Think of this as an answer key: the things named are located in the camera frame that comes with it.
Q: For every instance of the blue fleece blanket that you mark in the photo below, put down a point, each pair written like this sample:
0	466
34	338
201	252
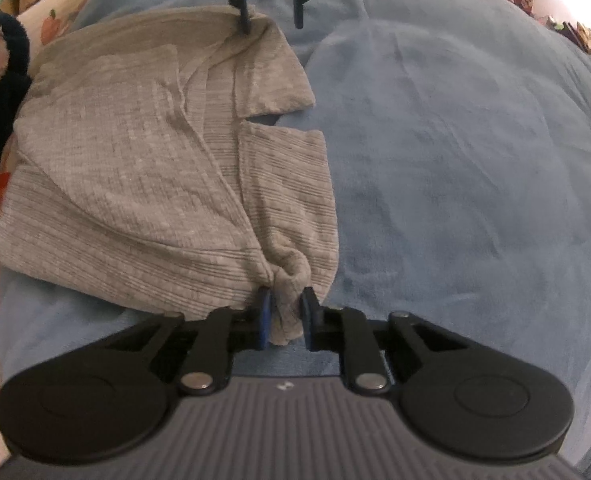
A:
450	160

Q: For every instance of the grey ribbed shirt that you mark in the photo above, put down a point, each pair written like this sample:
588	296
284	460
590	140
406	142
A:
125	160

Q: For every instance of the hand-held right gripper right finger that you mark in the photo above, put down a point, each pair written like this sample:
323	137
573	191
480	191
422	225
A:
308	317

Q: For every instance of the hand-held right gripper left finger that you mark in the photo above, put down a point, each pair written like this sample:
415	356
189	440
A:
264	320

